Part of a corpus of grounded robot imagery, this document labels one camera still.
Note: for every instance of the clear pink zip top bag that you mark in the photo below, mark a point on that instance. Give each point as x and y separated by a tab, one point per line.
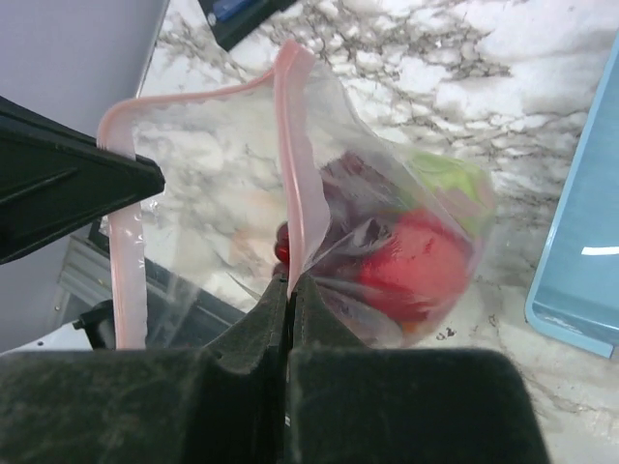
251	154

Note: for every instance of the green toy cabbage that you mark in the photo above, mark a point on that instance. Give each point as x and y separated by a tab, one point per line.
462	188

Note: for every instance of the dark red toy grapes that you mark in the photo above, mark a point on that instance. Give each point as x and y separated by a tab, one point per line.
365	202

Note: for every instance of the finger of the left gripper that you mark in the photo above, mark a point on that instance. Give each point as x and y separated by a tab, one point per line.
55	180

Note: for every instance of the orange toy pumpkin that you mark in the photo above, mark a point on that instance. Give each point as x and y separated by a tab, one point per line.
413	328

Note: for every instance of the red toy tomato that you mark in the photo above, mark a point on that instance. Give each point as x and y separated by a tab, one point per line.
420	272

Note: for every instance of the blue red screwdriver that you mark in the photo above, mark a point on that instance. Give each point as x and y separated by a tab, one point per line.
224	10

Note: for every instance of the black foam pad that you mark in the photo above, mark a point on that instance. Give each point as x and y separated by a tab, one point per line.
228	34

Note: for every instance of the light blue plastic basket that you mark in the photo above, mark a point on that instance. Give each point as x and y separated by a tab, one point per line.
574	293

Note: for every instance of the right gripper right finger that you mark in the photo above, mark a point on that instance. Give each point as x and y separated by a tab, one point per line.
351	404

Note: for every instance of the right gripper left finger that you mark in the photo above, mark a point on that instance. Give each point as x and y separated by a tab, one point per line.
220	403

